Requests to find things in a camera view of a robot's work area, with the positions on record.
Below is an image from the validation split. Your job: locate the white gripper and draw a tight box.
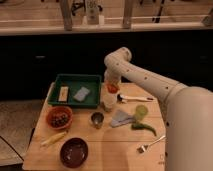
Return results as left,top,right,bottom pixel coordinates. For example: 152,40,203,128
104,70,121,89

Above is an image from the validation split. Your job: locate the red apple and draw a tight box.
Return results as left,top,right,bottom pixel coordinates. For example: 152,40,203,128
107,84,119,93

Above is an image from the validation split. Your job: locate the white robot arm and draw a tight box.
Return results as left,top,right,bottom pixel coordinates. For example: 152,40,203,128
104,47,213,171

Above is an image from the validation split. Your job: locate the green plastic cup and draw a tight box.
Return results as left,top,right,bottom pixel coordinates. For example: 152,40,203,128
134,105,148,122

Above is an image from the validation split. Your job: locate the small metal cup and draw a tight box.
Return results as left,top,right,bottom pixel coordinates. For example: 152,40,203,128
91,112,104,129

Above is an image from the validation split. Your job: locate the blue grey sponge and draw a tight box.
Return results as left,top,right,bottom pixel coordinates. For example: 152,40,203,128
73,87,90,102

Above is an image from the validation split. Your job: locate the grey folded cloth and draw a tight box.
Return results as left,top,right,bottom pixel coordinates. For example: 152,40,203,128
110,110,135,128

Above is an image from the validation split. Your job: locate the beige wooden block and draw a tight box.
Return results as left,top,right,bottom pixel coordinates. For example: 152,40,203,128
58,86,69,102

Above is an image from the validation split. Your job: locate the orange bowl with grapes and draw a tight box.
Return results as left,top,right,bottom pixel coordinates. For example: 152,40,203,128
46,106,73,130

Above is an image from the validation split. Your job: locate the metal fork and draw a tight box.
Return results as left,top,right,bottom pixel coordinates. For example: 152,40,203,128
137,135,166,154

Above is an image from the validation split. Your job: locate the dark red bowl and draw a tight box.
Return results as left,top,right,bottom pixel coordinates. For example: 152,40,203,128
60,137,88,168

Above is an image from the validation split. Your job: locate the yellow corn cob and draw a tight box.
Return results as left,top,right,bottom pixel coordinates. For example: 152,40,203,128
41,131,67,147

